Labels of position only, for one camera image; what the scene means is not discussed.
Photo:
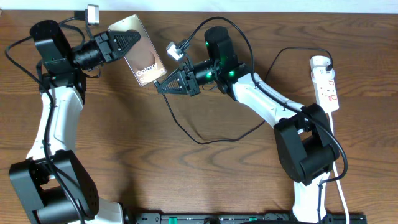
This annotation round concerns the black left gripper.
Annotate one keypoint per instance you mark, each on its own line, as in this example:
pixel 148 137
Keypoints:
pixel 103 47

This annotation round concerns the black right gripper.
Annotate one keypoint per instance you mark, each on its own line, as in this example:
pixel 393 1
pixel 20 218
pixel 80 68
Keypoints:
pixel 184 87

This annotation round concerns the rose gold Galaxy smartphone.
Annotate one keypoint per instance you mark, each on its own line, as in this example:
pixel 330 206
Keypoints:
pixel 142 58

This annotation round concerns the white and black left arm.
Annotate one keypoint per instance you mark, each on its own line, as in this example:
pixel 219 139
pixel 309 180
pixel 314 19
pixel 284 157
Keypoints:
pixel 51 183

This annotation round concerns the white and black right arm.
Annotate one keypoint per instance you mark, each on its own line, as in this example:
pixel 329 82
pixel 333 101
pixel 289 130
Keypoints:
pixel 306 146

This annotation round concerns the white charger plug adapter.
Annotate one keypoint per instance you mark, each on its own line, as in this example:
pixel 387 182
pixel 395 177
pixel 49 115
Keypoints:
pixel 321 74

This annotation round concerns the white power strip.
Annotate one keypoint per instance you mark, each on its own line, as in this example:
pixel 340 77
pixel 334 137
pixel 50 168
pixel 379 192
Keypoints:
pixel 325 92

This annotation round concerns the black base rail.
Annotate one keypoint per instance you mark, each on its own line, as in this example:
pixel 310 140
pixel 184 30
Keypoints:
pixel 158 218

